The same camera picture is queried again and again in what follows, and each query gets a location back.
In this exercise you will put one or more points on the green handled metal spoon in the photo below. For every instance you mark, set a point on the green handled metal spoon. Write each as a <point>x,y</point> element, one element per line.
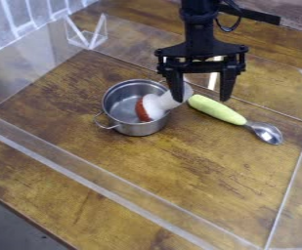
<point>264,130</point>

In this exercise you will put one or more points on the white red plush mushroom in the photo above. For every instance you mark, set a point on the white red plush mushroom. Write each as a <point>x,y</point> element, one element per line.
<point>152,106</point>

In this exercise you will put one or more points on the black bar in background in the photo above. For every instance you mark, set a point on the black bar in background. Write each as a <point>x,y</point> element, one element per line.
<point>250,14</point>

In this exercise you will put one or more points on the silver metal pot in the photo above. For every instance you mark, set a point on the silver metal pot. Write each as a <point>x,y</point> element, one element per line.
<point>118,114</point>

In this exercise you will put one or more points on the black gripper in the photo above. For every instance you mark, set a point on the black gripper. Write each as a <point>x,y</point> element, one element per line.
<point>218,57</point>

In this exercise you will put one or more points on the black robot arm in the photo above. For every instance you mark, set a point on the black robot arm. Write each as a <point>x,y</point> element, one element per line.
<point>198,14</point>

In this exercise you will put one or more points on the clear acrylic enclosure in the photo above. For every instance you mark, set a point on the clear acrylic enclosure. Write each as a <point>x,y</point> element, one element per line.
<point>197,181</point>

